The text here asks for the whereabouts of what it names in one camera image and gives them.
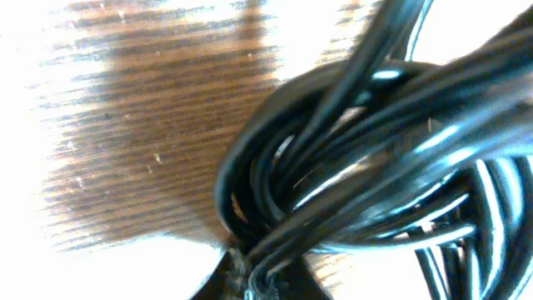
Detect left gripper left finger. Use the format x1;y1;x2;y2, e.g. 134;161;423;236
191;245;254;300

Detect black multi-head cable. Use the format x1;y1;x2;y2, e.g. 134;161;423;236
212;0;533;300

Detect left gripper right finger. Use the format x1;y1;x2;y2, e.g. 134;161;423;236
270;257;331;300

